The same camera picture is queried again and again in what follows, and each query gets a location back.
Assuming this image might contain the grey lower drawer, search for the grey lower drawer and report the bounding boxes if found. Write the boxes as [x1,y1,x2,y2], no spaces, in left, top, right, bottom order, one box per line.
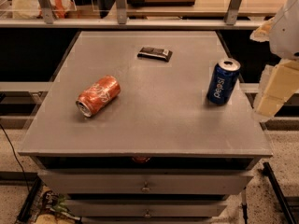
[66,200,227,217]

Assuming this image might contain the black floor cable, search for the black floor cable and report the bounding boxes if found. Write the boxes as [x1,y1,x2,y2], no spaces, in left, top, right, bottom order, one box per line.
[0,123,32,192]

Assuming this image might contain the grey top drawer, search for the grey top drawer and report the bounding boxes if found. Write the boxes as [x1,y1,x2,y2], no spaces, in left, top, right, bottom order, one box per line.
[38,170,252,195]

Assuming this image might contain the metal lower drawer knob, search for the metal lower drawer knob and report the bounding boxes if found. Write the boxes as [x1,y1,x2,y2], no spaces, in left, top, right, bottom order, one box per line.
[144,210,152,218]

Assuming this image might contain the grey metal shelf rail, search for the grey metal shelf rail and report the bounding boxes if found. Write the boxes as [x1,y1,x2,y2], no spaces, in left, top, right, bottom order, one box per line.
[0,0,263,30]

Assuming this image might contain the metal drawer knob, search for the metal drawer knob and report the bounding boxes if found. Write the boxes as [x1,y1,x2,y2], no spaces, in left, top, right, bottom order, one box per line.
[141,182,150,193]
[144,210,152,218]

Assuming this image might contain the red object in cabinet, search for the red object in cabinet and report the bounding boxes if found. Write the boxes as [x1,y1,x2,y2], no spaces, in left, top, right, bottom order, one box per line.
[132,156,150,163]

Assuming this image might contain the blue pepsi can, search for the blue pepsi can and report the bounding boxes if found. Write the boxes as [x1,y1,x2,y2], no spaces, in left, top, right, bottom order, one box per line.
[206,58,240,105]

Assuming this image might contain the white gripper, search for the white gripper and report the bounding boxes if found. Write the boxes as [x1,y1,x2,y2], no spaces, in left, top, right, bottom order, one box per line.
[249,0,299,119]

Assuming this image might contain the metal top drawer knob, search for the metal top drawer knob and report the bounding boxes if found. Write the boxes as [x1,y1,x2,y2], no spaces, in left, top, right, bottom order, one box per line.
[141,182,150,193]

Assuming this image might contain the dark chocolate bar wrapper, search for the dark chocolate bar wrapper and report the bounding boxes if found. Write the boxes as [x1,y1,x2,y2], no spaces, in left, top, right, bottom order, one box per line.
[137,47,173,63]

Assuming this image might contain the white orange plastic bag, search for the white orange plastic bag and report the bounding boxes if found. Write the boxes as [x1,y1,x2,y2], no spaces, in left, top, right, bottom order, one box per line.
[12,0,74,19]

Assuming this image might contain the grey drawer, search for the grey drawer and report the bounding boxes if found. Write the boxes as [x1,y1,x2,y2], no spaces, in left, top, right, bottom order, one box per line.
[66,200,227,217]
[38,170,252,195]

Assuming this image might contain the orange coke can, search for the orange coke can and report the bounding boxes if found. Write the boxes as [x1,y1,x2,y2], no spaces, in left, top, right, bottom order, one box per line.
[76,75,121,118]

